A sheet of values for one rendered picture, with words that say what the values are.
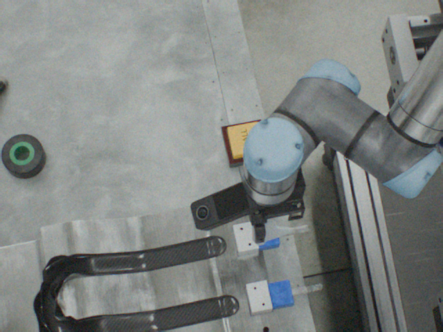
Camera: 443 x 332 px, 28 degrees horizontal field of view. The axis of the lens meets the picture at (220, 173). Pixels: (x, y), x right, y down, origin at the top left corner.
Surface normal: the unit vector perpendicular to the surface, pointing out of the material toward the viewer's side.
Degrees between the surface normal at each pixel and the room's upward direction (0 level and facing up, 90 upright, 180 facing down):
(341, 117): 20
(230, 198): 28
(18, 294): 0
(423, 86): 52
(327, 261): 0
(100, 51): 0
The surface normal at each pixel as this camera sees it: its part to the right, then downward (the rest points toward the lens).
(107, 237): 0.46, -0.37
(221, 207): -0.46, -0.15
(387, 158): -0.48, 0.26
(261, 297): 0.00, -0.33
